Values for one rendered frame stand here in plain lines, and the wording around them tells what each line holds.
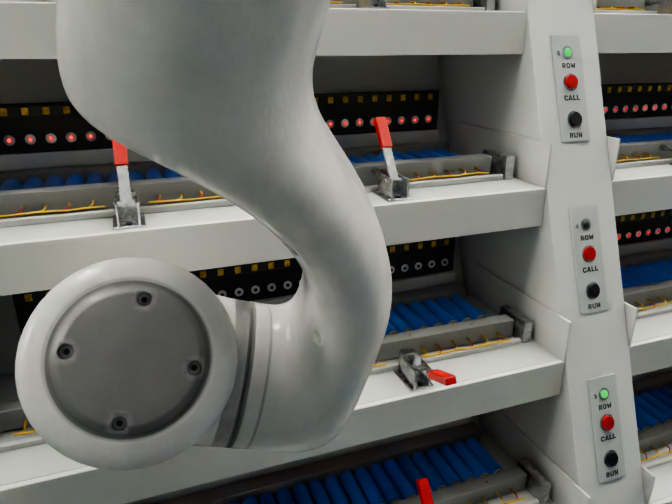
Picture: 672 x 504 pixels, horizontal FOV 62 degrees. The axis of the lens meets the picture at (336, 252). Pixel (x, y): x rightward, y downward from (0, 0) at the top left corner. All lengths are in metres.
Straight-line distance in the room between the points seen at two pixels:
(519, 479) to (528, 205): 0.34
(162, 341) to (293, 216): 0.07
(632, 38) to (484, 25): 0.22
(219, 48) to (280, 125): 0.03
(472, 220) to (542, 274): 0.12
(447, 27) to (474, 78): 0.15
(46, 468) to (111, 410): 0.34
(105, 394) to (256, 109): 0.12
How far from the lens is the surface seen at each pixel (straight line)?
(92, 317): 0.24
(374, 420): 0.60
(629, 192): 0.77
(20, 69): 0.77
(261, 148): 0.19
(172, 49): 0.18
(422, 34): 0.65
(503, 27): 0.70
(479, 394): 0.65
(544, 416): 0.76
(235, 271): 0.68
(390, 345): 0.65
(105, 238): 0.53
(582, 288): 0.71
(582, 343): 0.72
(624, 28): 0.81
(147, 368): 0.23
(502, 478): 0.77
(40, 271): 0.54
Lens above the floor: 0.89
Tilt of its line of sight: 2 degrees down
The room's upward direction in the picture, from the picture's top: 7 degrees counter-clockwise
